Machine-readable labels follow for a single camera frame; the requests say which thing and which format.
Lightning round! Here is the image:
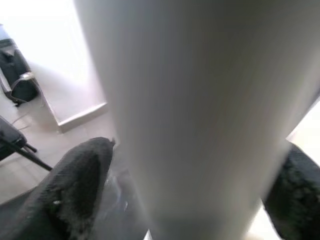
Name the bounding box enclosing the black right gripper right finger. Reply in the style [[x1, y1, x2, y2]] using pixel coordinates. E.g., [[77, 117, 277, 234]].
[[261, 141, 320, 240]]

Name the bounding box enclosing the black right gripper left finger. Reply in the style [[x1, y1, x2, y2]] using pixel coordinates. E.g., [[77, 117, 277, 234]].
[[0, 136, 116, 240]]

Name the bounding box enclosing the white plastic table leg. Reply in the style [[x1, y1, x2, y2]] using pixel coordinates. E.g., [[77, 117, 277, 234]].
[[73, 0, 320, 240]]

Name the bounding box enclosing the black chair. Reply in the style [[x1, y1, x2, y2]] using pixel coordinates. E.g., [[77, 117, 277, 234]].
[[0, 116, 53, 172]]

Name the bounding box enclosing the black backpack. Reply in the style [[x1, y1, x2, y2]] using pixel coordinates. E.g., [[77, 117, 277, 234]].
[[0, 24, 40, 107]]

